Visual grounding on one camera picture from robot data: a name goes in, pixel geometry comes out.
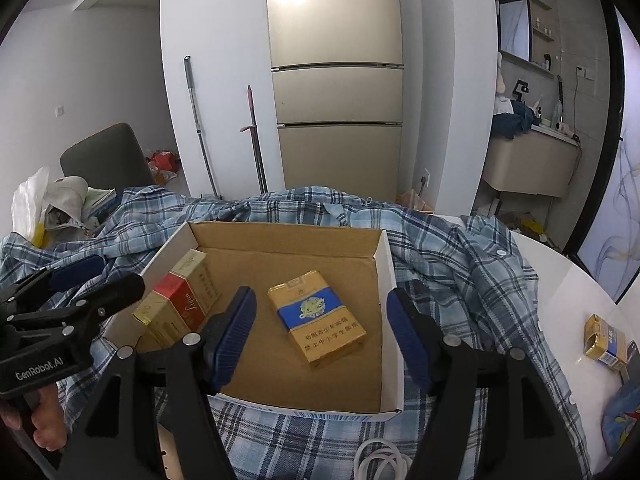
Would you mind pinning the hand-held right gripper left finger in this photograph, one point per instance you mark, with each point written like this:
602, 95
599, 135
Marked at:
235, 330

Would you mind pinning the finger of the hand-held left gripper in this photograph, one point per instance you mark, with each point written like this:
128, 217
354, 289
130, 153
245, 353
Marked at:
77, 271
105, 297

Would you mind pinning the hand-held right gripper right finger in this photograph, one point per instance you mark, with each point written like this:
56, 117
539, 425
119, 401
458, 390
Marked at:
405, 340

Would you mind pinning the blue and gold cigarette pack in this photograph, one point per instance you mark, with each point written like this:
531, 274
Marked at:
315, 320

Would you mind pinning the white cardboard box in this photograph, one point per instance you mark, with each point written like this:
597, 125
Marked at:
300, 382

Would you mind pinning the person's left hand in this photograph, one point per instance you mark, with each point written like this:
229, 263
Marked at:
45, 417

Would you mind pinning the stack of books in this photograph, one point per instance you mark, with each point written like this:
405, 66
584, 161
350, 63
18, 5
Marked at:
100, 200

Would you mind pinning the grey crumpled bag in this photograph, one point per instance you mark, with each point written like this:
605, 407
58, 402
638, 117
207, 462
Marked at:
67, 195

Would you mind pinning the white plastic bag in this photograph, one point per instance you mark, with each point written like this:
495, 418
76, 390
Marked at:
27, 200

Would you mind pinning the blue plaid shirt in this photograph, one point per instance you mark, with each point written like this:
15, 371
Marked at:
450, 260

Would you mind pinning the grey chair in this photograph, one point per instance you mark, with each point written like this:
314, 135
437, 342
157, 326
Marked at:
107, 155

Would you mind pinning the red plastic bag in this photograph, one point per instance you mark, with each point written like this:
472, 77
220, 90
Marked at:
162, 162

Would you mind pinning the brown cardboard box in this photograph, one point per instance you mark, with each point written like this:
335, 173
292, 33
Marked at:
415, 201

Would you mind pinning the open gold cigarette pack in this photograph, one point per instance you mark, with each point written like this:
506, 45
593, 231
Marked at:
605, 342

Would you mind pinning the beige vanity cabinet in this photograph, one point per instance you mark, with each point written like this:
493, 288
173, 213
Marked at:
530, 165

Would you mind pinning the dark phone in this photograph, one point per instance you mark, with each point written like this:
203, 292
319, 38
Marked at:
632, 360

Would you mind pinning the blue printed packet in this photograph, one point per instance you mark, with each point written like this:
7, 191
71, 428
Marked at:
622, 417

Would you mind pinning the beige refrigerator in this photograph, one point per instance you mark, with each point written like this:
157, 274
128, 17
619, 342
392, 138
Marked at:
335, 110

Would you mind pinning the dark blue clothes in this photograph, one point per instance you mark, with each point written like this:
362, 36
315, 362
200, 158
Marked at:
512, 120

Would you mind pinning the printed glass door panel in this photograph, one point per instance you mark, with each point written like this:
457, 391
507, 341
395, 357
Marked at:
625, 210

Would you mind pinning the white hair dryer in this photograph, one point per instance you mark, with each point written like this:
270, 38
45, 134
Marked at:
564, 127

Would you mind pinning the black door frame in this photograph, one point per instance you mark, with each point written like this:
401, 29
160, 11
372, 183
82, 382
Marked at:
607, 110

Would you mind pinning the wall mirror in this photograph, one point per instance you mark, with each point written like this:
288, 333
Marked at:
515, 25

